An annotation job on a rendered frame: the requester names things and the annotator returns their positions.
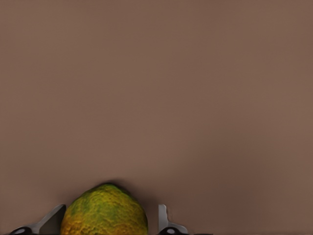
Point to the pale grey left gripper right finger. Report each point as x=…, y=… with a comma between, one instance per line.
x=162, y=218

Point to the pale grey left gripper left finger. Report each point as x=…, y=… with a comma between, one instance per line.
x=49, y=219

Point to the green-yellow orange fruit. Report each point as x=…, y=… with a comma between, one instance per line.
x=104, y=213

